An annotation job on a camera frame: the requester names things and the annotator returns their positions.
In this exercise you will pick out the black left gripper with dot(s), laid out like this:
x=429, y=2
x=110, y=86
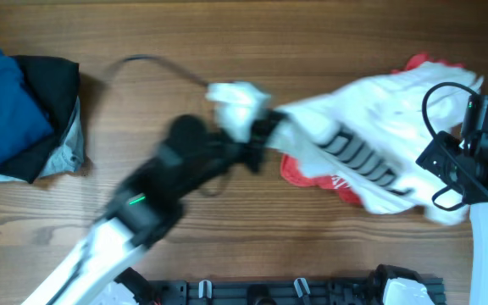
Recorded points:
x=259, y=141

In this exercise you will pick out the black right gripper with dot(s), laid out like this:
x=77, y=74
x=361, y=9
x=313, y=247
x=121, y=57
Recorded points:
x=435, y=154

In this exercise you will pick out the red t-shirt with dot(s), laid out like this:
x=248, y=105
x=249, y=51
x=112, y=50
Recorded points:
x=290, y=168

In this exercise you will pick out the white t-shirt black print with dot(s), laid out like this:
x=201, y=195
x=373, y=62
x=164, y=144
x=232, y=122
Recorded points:
x=371, y=132

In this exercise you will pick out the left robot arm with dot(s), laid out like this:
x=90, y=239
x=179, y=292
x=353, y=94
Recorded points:
x=148, y=204

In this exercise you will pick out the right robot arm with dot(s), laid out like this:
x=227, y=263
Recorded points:
x=474, y=142

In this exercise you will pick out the grey folded garment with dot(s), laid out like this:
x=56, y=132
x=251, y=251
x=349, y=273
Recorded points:
x=52, y=156

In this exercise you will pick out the black folded garment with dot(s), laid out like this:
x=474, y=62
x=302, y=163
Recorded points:
x=54, y=83

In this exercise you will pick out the blue folded garment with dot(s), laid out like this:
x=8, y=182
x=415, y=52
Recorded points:
x=22, y=122

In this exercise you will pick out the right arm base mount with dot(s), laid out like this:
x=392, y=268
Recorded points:
x=392, y=285

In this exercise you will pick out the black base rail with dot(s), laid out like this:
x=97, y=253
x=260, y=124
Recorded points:
x=336, y=291

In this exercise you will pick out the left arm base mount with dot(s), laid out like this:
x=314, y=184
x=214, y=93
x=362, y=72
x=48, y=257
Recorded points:
x=128, y=288

